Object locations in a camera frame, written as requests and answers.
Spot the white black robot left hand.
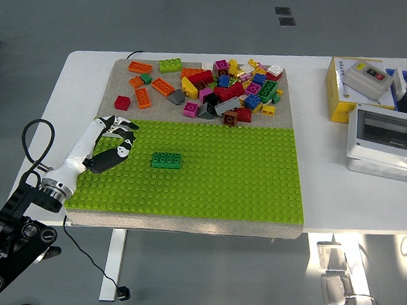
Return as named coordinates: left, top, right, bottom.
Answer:
left=43, top=110, right=141, bottom=194

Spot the small orange brick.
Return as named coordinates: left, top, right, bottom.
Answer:
left=128, top=75, right=146, bottom=90

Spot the red slope brick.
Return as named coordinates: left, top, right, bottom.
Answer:
left=233, top=106, right=253, bottom=124

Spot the white plastic plate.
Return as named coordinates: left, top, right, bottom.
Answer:
left=390, top=66, right=407, bottom=103

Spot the black brick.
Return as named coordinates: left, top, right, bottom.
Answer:
left=203, top=92, right=220, bottom=109

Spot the black plug with cord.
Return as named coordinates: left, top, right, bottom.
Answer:
left=58, top=215, right=137, bottom=302

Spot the dark green flat-lying eight-stud brick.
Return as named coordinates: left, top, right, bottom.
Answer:
left=151, top=150, right=183, bottom=170

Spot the yellow curved brick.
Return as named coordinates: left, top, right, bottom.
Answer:
left=179, top=76, right=199, bottom=99

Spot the white electrical enclosure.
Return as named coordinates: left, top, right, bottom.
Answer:
left=344, top=102, right=407, bottom=185

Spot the lime green eight-stud brick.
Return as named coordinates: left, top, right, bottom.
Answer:
left=158, top=57, right=183, bottom=76

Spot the white table leg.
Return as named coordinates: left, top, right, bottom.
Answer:
left=99, top=227, right=129, bottom=302
left=304, top=232, right=378, bottom=305

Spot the magenta four-stud brick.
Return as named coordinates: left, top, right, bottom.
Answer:
left=213, top=59, right=230, bottom=77
left=182, top=101, right=199, bottom=119
left=244, top=81, right=262, bottom=97
left=197, top=86, right=215, bottom=105

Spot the brown four-stud brick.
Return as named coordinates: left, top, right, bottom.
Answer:
left=221, top=110, right=239, bottom=128

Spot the lime green studded baseplate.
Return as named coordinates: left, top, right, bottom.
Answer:
left=63, top=115, right=312, bottom=225

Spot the dark grey slope brick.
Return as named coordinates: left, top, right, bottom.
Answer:
left=197, top=101, right=217, bottom=120

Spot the red eight-stud brick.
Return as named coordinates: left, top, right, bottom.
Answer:
left=212, top=80, right=246, bottom=104
left=188, top=68, right=215, bottom=91

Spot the long grey slope brick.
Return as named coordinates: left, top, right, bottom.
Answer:
left=212, top=95, right=241, bottom=118

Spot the red four-stud brick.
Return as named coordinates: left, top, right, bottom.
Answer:
left=113, top=95, right=132, bottom=112

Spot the red and white brick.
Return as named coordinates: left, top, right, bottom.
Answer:
left=265, top=63, right=286, bottom=83

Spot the orange eight-stud brick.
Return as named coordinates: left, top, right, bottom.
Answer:
left=133, top=86, right=153, bottom=110
left=150, top=77, right=176, bottom=97
left=127, top=60, right=154, bottom=75
left=181, top=67, right=204, bottom=80

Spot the dark green tilted brick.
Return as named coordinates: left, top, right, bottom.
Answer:
left=256, top=79, right=279, bottom=104

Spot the yellow cardboard box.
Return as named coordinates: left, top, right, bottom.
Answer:
left=321, top=56, right=400, bottom=128

